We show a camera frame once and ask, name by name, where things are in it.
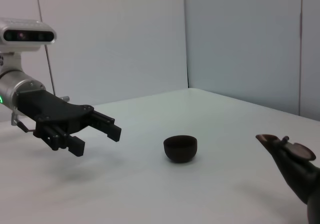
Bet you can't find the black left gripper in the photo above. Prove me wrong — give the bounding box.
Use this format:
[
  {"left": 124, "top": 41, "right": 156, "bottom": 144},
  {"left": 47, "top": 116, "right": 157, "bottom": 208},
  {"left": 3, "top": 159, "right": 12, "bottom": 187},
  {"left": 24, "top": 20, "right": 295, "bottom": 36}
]
[{"left": 14, "top": 89, "right": 123, "bottom": 157}]

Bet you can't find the dark round teacup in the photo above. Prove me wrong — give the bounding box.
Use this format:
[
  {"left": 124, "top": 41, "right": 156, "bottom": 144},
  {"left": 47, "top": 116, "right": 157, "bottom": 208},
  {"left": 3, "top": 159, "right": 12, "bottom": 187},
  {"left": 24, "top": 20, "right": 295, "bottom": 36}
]
[{"left": 163, "top": 135, "right": 198, "bottom": 163}]

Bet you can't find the black round teapot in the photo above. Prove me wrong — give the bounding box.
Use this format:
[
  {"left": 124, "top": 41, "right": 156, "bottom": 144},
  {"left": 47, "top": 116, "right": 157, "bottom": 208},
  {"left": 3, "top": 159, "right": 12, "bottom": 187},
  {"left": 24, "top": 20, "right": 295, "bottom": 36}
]
[{"left": 255, "top": 133, "right": 320, "bottom": 224}]

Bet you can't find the left gripper connector cable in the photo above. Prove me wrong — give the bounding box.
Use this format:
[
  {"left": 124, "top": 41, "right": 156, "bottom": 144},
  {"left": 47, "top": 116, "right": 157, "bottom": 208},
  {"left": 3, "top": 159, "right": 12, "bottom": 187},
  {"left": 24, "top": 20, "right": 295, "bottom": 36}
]
[{"left": 10, "top": 107, "right": 36, "bottom": 134}]

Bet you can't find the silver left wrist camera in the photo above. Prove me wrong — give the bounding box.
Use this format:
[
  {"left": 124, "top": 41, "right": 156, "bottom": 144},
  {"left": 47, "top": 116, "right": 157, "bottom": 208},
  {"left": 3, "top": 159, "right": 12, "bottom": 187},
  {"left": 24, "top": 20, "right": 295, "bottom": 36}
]
[{"left": 0, "top": 17, "right": 58, "bottom": 53}]

